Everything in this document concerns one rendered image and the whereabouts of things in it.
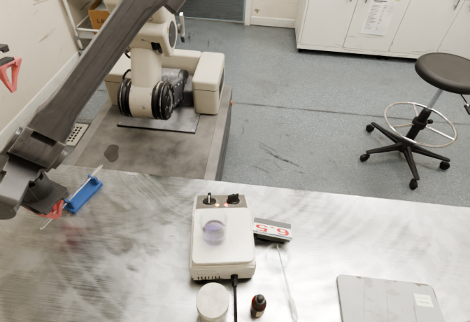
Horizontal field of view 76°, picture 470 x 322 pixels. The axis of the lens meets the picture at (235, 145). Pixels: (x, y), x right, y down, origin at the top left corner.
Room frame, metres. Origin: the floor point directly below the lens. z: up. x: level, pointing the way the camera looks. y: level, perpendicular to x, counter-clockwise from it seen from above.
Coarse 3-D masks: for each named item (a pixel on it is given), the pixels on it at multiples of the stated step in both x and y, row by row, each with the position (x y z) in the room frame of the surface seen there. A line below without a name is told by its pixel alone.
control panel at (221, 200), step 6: (198, 198) 0.41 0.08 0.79; (204, 198) 0.41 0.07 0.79; (216, 198) 0.41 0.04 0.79; (222, 198) 0.41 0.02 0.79; (240, 198) 0.42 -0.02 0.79; (198, 204) 0.38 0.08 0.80; (204, 204) 0.38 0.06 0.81; (222, 204) 0.39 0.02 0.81; (228, 204) 0.39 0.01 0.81; (234, 204) 0.39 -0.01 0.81; (240, 204) 0.39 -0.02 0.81; (246, 204) 0.39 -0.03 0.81
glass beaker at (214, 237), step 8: (208, 208) 0.31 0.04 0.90; (216, 208) 0.31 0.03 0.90; (200, 216) 0.29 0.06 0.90; (208, 216) 0.31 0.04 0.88; (216, 216) 0.31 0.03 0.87; (224, 216) 0.30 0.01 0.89; (200, 224) 0.28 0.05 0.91; (224, 224) 0.28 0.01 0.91; (208, 232) 0.27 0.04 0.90; (216, 232) 0.27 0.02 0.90; (224, 232) 0.28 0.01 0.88; (208, 240) 0.27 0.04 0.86; (216, 240) 0.27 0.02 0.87; (224, 240) 0.28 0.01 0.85
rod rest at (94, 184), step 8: (88, 176) 0.46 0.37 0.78; (88, 184) 0.45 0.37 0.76; (96, 184) 0.46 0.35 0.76; (80, 192) 0.43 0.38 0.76; (88, 192) 0.43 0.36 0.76; (64, 200) 0.39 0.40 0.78; (72, 200) 0.40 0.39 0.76; (80, 200) 0.40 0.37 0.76; (64, 208) 0.38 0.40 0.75; (72, 208) 0.38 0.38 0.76
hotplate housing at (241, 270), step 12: (192, 216) 0.34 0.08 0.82; (192, 228) 0.32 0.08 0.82; (252, 240) 0.30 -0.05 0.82; (192, 264) 0.24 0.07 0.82; (216, 264) 0.24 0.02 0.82; (228, 264) 0.24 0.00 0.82; (240, 264) 0.24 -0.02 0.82; (252, 264) 0.25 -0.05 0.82; (192, 276) 0.23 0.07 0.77; (204, 276) 0.23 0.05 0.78; (216, 276) 0.23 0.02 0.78; (228, 276) 0.24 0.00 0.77; (240, 276) 0.24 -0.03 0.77
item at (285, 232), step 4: (256, 224) 0.37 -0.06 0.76; (260, 224) 0.37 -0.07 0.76; (256, 228) 0.35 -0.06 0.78; (260, 228) 0.35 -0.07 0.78; (264, 228) 0.35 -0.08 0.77; (268, 228) 0.35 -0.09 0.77; (272, 228) 0.35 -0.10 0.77; (276, 228) 0.36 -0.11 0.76; (280, 228) 0.36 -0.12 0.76; (268, 232) 0.33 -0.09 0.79; (272, 232) 0.33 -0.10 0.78; (276, 232) 0.34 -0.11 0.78; (280, 232) 0.34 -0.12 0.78; (284, 232) 0.34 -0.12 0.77; (288, 232) 0.34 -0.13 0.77; (288, 236) 0.33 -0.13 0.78
